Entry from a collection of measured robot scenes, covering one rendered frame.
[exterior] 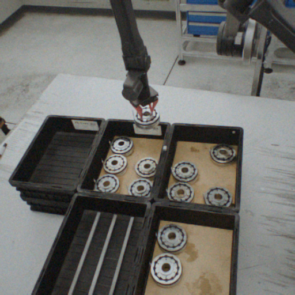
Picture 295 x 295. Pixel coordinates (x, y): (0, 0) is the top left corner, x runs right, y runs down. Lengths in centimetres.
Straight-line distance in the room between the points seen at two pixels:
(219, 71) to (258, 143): 171
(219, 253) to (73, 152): 79
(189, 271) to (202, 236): 13
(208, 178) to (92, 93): 101
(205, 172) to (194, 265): 39
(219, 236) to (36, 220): 80
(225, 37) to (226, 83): 169
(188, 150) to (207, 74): 186
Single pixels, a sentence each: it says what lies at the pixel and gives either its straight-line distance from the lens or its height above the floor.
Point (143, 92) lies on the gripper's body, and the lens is 117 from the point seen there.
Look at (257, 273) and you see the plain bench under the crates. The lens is 131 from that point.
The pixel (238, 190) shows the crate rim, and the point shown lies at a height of 92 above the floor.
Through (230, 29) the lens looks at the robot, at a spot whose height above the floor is 121.
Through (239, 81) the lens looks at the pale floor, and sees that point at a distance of 314.
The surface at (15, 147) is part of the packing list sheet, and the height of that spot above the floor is 70.
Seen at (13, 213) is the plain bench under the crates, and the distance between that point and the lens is 162.
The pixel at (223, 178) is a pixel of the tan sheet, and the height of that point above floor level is 83.
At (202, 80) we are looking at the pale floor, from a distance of 314.
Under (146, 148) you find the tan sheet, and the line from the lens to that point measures 145.
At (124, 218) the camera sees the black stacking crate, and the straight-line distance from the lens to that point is 127.
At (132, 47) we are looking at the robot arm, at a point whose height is 137.
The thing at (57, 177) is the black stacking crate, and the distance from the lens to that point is 147.
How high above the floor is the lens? 191
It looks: 48 degrees down
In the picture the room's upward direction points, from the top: 11 degrees counter-clockwise
